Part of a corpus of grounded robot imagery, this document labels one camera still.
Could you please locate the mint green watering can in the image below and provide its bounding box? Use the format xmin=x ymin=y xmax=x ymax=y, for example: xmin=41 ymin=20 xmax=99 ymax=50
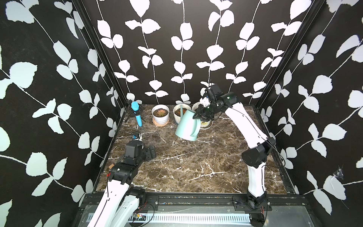
xmin=175 ymin=105 xmax=201 ymax=141

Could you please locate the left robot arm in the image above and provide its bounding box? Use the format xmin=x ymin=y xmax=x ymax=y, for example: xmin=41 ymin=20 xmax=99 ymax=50
xmin=88 ymin=140 xmax=157 ymax=227

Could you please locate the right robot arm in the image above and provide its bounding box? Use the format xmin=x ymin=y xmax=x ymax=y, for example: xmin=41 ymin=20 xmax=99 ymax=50
xmin=193 ymin=88 xmax=276 ymax=211

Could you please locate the orange succulent middle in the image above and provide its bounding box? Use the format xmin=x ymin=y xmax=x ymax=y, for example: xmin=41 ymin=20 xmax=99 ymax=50
xmin=175 ymin=108 xmax=187 ymax=117

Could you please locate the pink-green succulent left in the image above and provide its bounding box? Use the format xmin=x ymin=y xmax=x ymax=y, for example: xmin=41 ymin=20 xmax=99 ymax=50
xmin=153 ymin=108 xmax=168 ymax=117

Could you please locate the white round pot right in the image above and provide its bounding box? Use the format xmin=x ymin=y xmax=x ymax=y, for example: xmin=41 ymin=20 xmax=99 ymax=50
xmin=192 ymin=102 xmax=212 ymax=130

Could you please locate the peach saucer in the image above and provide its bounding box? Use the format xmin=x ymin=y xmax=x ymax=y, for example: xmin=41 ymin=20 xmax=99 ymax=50
xmin=152 ymin=118 xmax=170 ymax=127

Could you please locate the black mini tripod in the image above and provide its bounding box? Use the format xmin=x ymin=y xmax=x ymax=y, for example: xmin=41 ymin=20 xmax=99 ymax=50
xmin=124 ymin=106 xmax=145 ymax=123

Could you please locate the white fluted pot middle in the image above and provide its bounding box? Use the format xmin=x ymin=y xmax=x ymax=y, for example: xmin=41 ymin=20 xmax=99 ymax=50
xmin=173 ymin=104 xmax=191 ymax=124

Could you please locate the blue handheld device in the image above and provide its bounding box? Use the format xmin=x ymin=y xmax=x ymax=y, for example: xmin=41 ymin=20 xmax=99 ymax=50
xmin=131 ymin=101 xmax=142 ymax=127

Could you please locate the white ribbed pot left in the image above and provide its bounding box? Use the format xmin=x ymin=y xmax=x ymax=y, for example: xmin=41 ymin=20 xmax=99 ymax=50
xmin=151 ymin=105 xmax=169 ymax=126

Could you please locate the small circuit board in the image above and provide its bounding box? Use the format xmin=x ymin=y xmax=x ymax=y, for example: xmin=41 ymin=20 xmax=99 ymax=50
xmin=131 ymin=214 xmax=147 ymax=222

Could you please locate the white perforated strip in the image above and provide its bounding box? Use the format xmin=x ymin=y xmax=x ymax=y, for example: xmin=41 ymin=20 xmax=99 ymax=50
xmin=86 ymin=212 xmax=251 ymax=224

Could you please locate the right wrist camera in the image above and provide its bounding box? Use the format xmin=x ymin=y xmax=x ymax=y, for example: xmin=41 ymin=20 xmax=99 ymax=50
xmin=200 ymin=84 xmax=223 ymax=107

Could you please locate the black front rail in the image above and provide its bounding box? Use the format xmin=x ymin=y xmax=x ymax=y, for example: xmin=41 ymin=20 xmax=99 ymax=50
xmin=82 ymin=192 xmax=308 ymax=211

